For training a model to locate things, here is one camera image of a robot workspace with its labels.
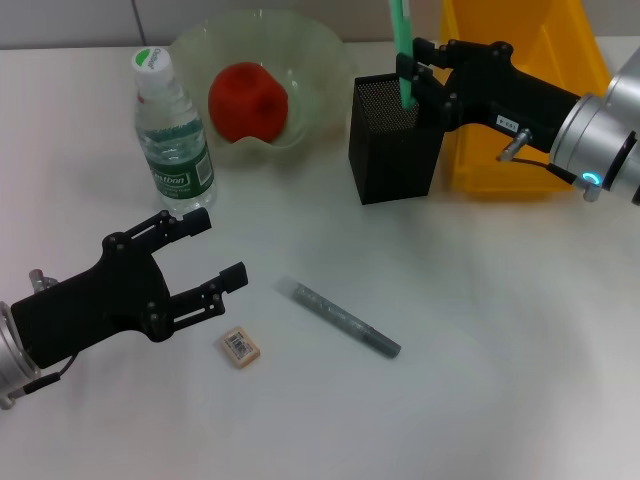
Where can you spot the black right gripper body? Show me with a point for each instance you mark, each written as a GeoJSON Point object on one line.
{"type": "Point", "coordinates": [510, 95]}

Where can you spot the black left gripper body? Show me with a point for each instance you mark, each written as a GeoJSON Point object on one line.
{"type": "Point", "coordinates": [100, 300]}

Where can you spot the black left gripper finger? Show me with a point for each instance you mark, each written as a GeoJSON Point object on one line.
{"type": "Point", "coordinates": [170, 227]}
{"type": "Point", "coordinates": [200, 302]}

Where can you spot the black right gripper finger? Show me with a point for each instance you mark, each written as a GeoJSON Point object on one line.
{"type": "Point", "coordinates": [450, 52]}
{"type": "Point", "coordinates": [432, 100]}

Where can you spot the beige eraser with barcode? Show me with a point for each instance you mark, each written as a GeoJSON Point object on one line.
{"type": "Point", "coordinates": [240, 347]}

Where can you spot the clear green-label water bottle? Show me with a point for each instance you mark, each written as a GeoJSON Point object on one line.
{"type": "Point", "coordinates": [175, 160]}

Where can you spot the grey pen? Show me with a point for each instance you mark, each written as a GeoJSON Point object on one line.
{"type": "Point", "coordinates": [340, 317]}

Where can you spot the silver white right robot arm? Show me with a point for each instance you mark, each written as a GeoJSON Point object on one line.
{"type": "Point", "coordinates": [595, 130]}

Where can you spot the black mesh pen holder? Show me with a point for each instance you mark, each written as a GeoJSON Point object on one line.
{"type": "Point", "coordinates": [395, 160]}

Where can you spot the pale green glass fruit bowl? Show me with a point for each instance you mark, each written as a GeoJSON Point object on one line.
{"type": "Point", "coordinates": [310, 65]}

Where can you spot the yellow plastic bin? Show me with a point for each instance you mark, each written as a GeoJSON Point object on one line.
{"type": "Point", "coordinates": [575, 40]}

